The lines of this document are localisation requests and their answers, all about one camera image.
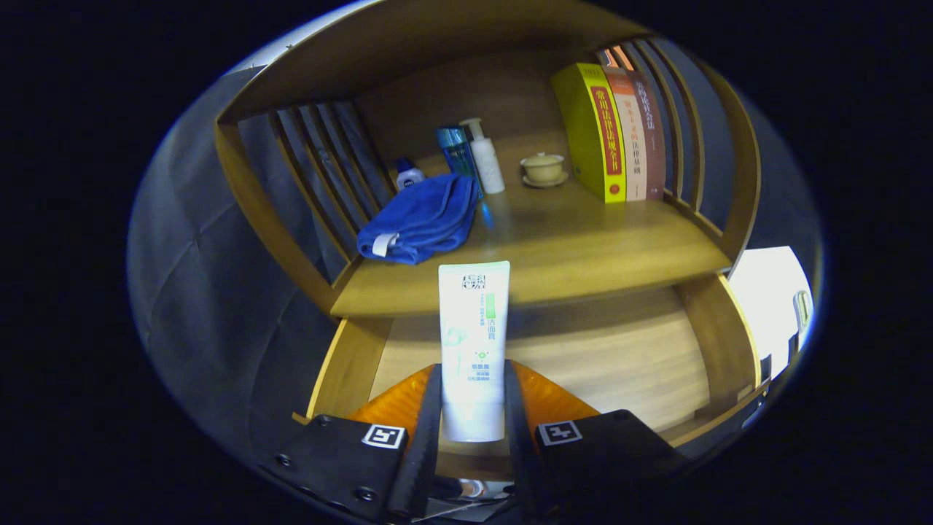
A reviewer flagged white pump bottle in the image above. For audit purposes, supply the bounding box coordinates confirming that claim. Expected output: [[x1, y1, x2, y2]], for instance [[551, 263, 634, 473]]
[[459, 117, 506, 195]]

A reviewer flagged wooden cabinet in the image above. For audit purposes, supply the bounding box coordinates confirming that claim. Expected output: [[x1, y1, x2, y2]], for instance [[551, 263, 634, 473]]
[[214, 0, 762, 322]]

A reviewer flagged wooden countertop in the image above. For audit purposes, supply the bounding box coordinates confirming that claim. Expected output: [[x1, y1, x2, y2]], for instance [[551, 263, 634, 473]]
[[329, 131, 733, 319]]

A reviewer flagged black backdrop cloth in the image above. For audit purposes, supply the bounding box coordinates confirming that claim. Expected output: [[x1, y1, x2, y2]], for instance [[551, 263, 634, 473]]
[[128, 36, 824, 467]]

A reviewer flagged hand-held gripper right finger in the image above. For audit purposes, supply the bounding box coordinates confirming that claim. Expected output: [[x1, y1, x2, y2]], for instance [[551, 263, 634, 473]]
[[503, 359, 692, 518]]

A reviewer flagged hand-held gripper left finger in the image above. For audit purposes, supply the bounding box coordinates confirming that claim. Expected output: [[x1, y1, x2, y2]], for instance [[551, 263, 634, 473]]
[[261, 362, 444, 522]]

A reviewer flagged white and green tube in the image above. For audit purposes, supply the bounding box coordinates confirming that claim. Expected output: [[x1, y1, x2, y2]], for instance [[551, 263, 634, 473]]
[[437, 261, 511, 443]]

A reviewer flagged white drawer cabinet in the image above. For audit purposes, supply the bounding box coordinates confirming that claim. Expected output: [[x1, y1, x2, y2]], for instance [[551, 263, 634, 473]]
[[729, 246, 813, 380]]

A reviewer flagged brown book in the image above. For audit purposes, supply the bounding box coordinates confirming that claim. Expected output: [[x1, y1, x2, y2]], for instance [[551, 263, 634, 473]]
[[625, 69, 667, 201]]

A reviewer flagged blue folded towel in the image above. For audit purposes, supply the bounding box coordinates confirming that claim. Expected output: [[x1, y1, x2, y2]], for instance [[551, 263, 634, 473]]
[[356, 174, 480, 265]]

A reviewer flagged cream and orange book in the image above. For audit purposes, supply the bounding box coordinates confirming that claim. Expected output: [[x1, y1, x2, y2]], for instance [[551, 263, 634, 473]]
[[601, 66, 648, 202]]

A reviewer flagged wooden drawer with black knob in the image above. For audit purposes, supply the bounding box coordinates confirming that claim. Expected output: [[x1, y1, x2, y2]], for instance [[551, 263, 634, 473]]
[[292, 273, 772, 483]]

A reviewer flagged small white bottle blue cap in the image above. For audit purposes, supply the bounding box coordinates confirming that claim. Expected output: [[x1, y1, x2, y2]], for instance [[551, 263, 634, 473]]
[[394, 158, 426, 190]]

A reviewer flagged yellow book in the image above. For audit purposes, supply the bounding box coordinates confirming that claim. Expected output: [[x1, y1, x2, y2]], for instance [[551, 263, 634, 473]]
[[550, 63, 628, 204]]

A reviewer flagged beige lidded teacup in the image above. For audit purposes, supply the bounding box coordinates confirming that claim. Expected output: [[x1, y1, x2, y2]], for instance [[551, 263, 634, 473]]
[[520, 152, 566, 183]]

